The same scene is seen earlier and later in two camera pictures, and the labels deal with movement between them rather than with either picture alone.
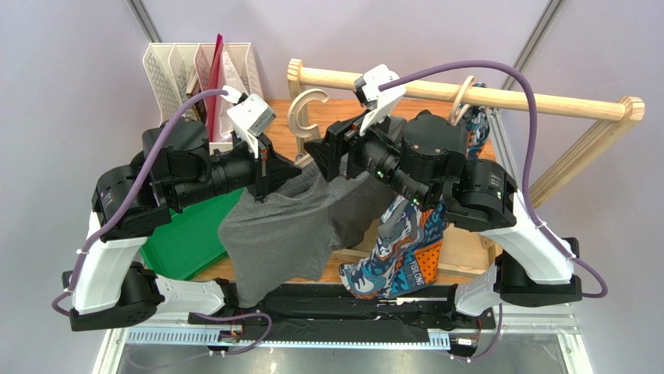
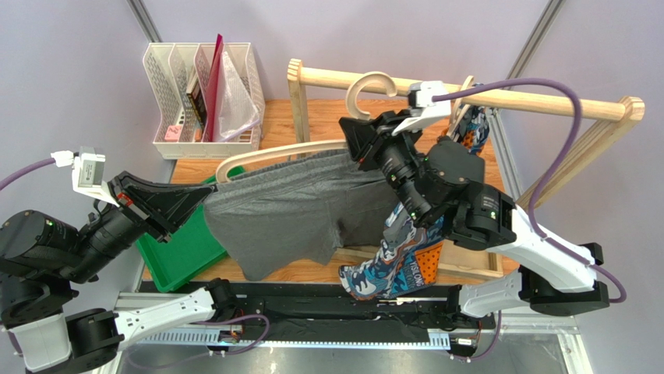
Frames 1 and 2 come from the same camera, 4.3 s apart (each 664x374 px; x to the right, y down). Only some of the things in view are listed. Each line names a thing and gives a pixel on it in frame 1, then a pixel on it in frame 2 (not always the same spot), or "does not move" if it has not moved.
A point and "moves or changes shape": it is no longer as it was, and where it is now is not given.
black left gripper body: x=250 y=169 to x=133 y=209
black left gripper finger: x=278 y=171 to x=171 y=206
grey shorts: x=291 y=234 moves or changes shape
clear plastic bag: x=230 y=75 does not move
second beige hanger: x=453 y=120 does not move
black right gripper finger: x=326 y=153 to x=359 y=135
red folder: x=211 y=85 does not move
